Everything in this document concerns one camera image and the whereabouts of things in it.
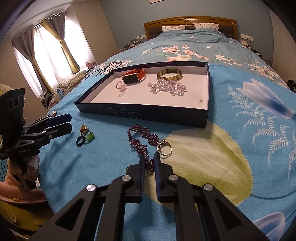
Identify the black ring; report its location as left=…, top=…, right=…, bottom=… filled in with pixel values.
left=75, top=135, right=87, bottom=147

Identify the pink charm ring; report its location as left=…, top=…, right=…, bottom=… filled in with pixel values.
left=115, top=80, right=129, bottom=93

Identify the silver ring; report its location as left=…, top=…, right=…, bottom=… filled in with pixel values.
left=156, top=139, right=173, bottom=157

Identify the purple beaded bracelet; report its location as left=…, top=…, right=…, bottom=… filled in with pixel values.
left=127, top=124, right=161, bottom=173

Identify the orange smart watch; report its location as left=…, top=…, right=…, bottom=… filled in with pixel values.
left=121, top=69, right=146, bottom=84

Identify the clear crystal bracelet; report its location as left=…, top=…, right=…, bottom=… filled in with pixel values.
left=147, top=78, right=188, bottom=96

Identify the tortoiseshell bangle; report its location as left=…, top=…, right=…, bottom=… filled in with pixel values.
left=157, top=68, right=183, bottom=81

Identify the pink sleeve left forearm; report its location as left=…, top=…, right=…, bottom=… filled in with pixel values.
left=0, top=171, right=47, bottom=204

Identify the person left hand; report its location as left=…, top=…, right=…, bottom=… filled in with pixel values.
left=6, top=155, right=40, bottom=183

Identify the folded blanket on bench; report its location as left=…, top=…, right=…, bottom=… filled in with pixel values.
left=57, top=70, right=87, bottom=91

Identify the light blue floral blanket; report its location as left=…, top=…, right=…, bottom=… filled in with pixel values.
left=40, top=65, right=295, bottom=240

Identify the left grey curtain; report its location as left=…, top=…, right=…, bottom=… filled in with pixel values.
left=11, top=26, right=53, bottom=97

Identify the olive grey curtain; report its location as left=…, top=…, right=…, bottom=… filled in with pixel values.
left=41, top=11, right=80, bottom=74

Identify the left nightstand clutter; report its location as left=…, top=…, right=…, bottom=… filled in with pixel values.
left=119, top=35, right=147, bottom=52

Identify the dark blue shallow box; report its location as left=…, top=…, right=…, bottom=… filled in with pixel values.
left=75, top=61, right=210, bottom=128

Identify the wooden headboard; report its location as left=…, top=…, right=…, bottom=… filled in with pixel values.
left=144, top=16, right=239, bottom=40

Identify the blue floral duvet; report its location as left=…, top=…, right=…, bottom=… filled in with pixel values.
left=95, top=28, right=287, bottom=88

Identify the middle framed flower picture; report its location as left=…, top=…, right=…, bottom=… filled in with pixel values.
left=149, top=0, right=164, bottom=4

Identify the left patterned pillow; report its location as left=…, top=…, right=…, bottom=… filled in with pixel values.
left=162, top=25, right=186, bottom=33

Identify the patterned pillow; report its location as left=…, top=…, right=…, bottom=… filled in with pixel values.
left=193, top=23, right=219, bottom=30
left=162, top=25, right=186, bottom=33

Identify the right patterned pillow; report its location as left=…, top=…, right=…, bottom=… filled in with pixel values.
left=193, top=23, right=219, bottom=30

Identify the black charger cable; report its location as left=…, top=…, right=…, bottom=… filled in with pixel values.
left=86, top=60, right=123, bottom=78

